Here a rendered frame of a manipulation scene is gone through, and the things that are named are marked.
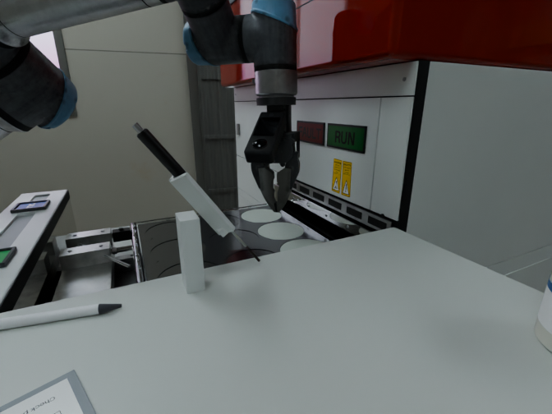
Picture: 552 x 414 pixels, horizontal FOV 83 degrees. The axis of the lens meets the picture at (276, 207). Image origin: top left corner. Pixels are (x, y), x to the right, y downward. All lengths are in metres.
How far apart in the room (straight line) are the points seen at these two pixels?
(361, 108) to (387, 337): 0.41
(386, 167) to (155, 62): 2.30
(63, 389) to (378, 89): 0.54
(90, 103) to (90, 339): 2.47
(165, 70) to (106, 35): 0.42
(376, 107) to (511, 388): 0.42
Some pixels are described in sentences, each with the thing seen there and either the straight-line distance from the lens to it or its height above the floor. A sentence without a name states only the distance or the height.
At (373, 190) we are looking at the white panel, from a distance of 0.58.
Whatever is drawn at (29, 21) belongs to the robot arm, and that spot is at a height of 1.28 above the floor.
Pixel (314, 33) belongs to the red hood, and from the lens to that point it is 0.65.
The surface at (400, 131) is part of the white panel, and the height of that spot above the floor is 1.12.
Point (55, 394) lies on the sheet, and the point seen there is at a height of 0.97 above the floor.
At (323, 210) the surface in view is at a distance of 0.70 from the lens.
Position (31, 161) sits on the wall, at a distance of 2.89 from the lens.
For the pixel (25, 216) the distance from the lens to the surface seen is 0.77.
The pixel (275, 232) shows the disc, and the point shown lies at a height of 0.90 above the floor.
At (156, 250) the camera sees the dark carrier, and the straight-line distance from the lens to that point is 0.63.
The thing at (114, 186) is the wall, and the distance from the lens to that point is 2.78.
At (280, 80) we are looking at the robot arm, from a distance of 0.56.
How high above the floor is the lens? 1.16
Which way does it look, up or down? 18 degrees down
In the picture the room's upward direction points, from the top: straight up
